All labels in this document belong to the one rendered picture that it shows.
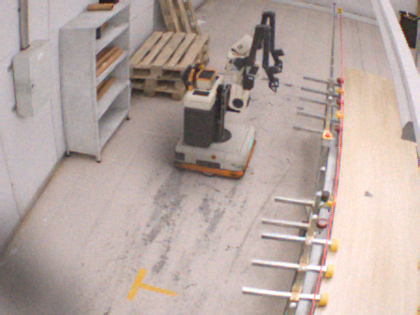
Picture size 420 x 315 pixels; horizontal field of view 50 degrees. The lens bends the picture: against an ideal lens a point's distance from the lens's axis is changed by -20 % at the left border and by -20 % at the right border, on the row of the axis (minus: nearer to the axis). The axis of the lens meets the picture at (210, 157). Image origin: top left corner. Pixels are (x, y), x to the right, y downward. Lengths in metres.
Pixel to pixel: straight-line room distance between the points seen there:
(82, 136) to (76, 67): 0.81
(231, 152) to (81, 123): 1.52
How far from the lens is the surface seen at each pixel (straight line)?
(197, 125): 5.07
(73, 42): 5.02
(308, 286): 3.46
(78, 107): 5.32
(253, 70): 4.97
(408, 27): 9.92
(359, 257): 3.32
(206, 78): 5.07
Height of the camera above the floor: 3.18
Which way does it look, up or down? 35 degrees down
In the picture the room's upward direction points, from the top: 2 degrees clockwise
